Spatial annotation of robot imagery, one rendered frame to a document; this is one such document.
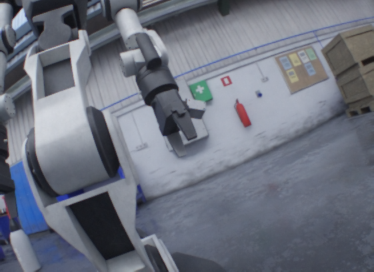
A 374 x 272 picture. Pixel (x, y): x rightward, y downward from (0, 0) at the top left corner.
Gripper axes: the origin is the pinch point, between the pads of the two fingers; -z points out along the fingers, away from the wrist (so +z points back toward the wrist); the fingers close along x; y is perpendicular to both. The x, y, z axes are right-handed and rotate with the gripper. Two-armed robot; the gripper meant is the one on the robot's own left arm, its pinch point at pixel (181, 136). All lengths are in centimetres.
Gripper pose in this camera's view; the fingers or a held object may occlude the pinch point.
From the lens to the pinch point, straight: 45.4
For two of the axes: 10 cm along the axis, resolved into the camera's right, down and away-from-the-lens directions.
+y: 8.9, -3.2, 3.3
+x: 1.9, -4.1, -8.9
